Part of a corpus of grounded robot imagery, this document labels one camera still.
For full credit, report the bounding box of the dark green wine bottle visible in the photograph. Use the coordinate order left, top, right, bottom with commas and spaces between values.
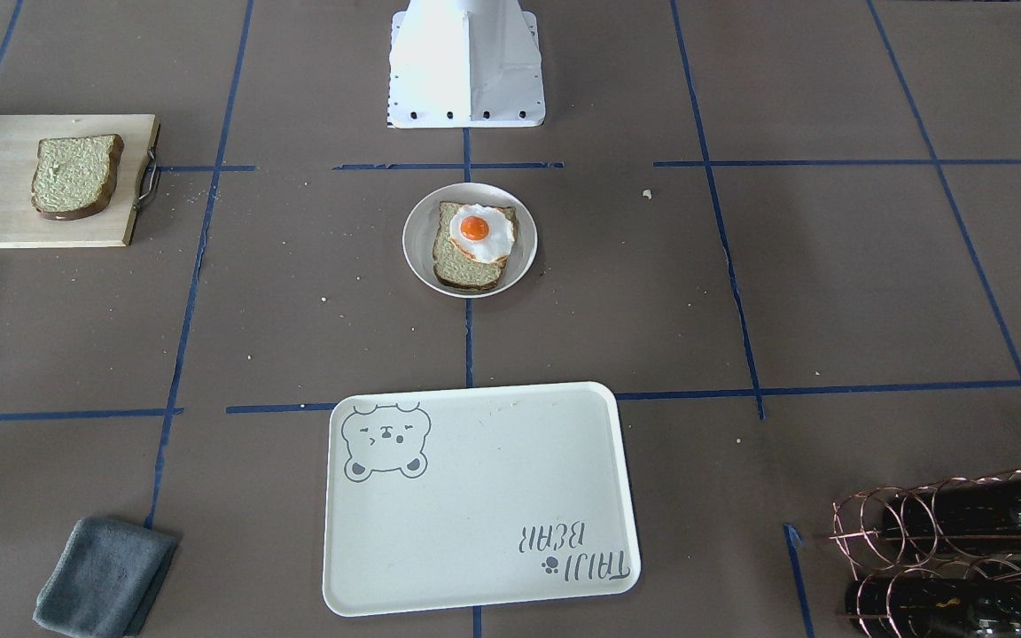
878, 478, 1021, 558

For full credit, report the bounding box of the grey folded cloth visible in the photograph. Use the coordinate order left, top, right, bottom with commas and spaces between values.
33, 517, 179, 637

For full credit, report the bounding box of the wooden cutting board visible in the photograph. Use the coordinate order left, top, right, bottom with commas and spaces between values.
0, 114, 160, 249

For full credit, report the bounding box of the bread slice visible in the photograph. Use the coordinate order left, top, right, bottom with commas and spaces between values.
31, 134, 124, 220
433, 201, 518, 291

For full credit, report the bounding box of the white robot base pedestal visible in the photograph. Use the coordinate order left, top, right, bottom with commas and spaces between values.
386, 1, 547, 129

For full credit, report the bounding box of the fried egg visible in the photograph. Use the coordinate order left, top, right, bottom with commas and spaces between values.
448, 205, 516, 265

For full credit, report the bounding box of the copper wire bottle rack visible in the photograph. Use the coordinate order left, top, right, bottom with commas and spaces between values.
828, 469, 1021, 638

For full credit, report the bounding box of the white round plate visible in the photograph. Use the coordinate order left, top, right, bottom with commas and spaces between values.
402, 183, 539, 299

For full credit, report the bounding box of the cream bear serving tray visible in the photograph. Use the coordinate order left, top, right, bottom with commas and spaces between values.
321, 381, 642, 617

